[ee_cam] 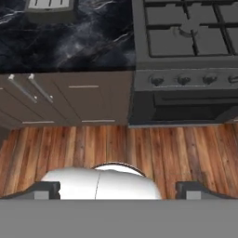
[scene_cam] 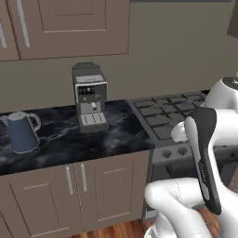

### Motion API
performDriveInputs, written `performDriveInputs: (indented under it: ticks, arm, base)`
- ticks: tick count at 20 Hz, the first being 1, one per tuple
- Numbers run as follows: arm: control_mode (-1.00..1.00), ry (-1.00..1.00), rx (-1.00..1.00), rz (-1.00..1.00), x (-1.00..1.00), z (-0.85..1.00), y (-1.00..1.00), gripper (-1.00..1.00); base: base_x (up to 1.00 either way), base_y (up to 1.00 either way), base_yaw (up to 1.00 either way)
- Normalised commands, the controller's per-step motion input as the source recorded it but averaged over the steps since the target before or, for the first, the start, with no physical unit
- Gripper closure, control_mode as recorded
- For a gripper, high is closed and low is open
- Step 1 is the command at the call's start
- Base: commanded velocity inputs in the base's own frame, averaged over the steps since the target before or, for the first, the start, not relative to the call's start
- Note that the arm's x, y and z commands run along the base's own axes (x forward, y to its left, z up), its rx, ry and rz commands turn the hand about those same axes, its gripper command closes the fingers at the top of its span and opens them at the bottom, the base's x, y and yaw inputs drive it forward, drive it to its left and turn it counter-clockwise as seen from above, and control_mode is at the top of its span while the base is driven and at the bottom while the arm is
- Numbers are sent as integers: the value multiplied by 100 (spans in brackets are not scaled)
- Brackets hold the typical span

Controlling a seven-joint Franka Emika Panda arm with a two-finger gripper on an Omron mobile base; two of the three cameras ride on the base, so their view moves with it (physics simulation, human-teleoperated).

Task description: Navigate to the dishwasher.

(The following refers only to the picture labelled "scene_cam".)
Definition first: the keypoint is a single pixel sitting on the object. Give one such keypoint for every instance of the blue kettle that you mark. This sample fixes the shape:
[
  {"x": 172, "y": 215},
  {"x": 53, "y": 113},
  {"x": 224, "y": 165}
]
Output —
[{"x": 22, "y": 133}]

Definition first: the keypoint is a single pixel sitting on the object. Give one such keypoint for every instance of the grey coffee machine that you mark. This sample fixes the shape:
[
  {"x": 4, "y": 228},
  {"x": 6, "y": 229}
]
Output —
[{"x": 89, "y": 96}]

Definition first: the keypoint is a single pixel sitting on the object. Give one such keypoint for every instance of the grey stove with hob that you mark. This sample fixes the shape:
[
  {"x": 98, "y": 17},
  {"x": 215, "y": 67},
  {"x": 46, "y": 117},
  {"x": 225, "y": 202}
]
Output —
[{"x": 161, "y": 114}]

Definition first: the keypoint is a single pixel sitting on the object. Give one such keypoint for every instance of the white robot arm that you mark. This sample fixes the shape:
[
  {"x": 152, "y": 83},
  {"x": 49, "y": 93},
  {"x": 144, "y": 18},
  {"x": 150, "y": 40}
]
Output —
[{"x": 179, "y": 198}]

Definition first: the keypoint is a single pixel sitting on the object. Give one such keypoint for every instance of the dark stove knob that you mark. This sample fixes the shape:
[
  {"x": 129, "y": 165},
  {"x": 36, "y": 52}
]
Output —
[
  {"x": 167, "y": 153},
  {"x": 182, "y": 151}
]

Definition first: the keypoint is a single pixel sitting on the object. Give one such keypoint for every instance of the brown wall cupboard door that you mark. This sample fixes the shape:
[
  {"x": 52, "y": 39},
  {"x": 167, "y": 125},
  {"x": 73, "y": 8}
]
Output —
[
  {"x": 77, "y": 28},
  {"x": 7, "y": 31}
]

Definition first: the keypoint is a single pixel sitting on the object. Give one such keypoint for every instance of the brown base cupboard door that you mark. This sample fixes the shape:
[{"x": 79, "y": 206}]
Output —
[
  {"x": 37, "y": 201},
  {"x": 114, "y": 189}
]

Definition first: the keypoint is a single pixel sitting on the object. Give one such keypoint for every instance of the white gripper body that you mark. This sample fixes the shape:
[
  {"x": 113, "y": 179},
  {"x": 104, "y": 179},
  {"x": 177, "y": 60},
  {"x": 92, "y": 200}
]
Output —
[{"x": 178, "y": 131}]

